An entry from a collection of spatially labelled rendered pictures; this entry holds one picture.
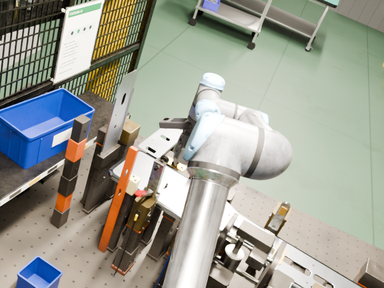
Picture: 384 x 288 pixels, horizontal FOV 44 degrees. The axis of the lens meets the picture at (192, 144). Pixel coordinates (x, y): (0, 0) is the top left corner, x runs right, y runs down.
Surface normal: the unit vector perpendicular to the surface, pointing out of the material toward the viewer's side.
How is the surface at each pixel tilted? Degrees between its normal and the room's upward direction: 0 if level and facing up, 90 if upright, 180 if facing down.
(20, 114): 90
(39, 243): 0
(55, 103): 90
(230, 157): 46
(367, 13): 90
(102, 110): 0
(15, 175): 0
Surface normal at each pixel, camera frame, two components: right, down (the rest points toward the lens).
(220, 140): 0.13, -0.14
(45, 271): -0.43, 0.40
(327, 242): 0.31, -0.77
